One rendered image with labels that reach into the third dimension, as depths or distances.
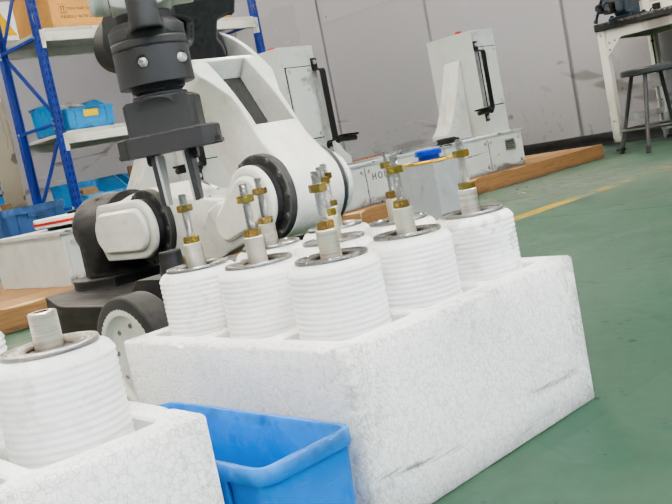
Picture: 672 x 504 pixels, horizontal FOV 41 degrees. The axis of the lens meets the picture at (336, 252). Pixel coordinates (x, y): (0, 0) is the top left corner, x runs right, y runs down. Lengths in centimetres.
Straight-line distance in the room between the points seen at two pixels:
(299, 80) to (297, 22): 467
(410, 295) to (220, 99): 66
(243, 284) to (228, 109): 59
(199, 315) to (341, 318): 24
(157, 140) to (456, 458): 49
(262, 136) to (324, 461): 77
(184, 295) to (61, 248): 203
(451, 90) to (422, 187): 346
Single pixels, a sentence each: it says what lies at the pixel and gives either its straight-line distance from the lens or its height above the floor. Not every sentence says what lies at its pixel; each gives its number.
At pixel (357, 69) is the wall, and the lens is 797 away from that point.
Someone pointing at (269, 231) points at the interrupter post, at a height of 27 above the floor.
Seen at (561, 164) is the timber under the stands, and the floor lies 3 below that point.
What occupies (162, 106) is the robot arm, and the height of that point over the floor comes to 44.
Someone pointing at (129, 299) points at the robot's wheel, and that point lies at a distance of 141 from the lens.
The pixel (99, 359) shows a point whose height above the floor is 24.
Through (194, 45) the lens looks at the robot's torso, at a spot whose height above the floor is 58.
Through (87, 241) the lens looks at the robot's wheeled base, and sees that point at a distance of 193.
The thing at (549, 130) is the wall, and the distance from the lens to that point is 683.
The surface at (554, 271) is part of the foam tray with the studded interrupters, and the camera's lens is 108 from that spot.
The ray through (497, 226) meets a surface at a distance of 105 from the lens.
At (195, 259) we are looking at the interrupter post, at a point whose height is 26.
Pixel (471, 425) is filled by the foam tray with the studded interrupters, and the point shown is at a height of 5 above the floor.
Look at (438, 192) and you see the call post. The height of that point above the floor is 27.
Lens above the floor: 36
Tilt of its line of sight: 7 degrees down
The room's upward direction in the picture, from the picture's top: 11 degrees counter-clockwise
